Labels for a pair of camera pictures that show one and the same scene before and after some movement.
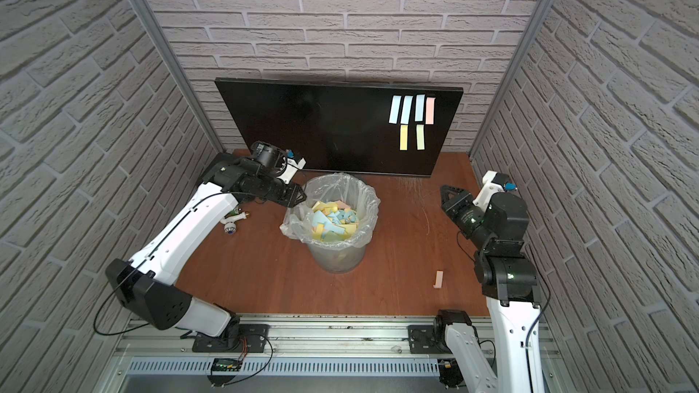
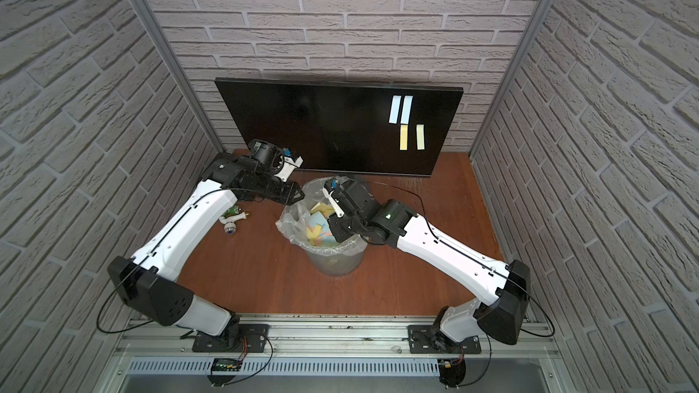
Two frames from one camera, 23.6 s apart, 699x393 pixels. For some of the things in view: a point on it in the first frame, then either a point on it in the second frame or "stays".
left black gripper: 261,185 stays
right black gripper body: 466,216 -> 343,228
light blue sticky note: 394,110 stays
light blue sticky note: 406,112 stays
